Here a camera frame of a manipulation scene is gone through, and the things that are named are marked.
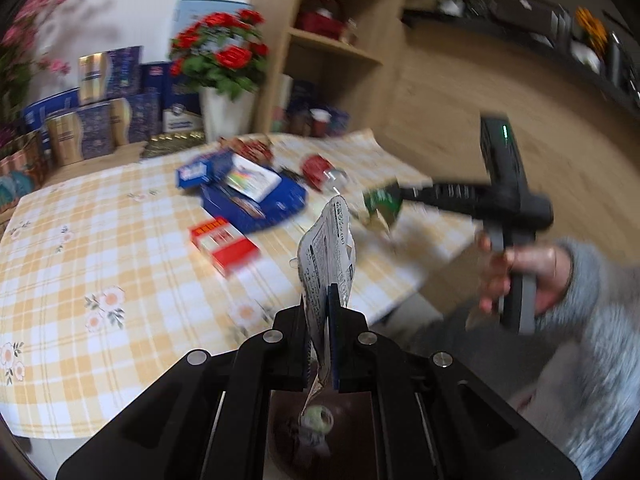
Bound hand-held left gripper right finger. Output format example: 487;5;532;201
326;284;584;480

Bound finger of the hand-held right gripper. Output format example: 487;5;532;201
398;181;489;222

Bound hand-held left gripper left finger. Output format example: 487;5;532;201
56;304;308;480

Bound green packet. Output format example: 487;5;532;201
362;180;404;234

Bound brown round waste bin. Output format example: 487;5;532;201
266;391;382;480

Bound red and white box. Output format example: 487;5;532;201
189;216;261;277

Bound red drink can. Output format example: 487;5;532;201
300;154;349;192

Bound large blue box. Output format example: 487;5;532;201
200;174;309;234

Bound white colourful printed packet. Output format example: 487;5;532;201
225;155;282;204

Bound small blue box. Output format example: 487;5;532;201
175;152;237;191

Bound red snack wrappers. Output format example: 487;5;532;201
218;136;275;164

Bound person's right forearm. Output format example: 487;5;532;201
505;238;640;480

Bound person's right hand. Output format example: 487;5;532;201
477;235;572;317

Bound purple blue box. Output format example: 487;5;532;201
328;109;351;136

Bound person's grey trousers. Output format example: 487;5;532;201
385;305;566;411

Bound dark blue box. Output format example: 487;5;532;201
290;80;317;111

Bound orange potted flowers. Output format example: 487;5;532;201
570;7;609;74

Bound black flat case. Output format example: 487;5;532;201
490;0;572;47

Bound stack of paper cups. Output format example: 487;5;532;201
272;74;294;133

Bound red basket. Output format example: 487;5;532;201
295;0;351;41

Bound yellow checked tablecloth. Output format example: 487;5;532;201
0;129;482;442

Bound wide white vase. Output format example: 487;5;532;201
199;85;259;144

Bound gold patterned box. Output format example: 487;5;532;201
142;131;206;157

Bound wooden shelf unit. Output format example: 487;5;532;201
247;0;417;137

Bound red rose bouquet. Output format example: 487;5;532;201
167;9;271;102

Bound stack of blue gift boxes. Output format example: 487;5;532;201
22;0;257;166

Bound colourful patterned gift box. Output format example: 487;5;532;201
0;130;51;222

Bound pink blossom branches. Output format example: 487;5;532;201
0;0;109;127

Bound black wall shelf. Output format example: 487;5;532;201
402;5;640;120

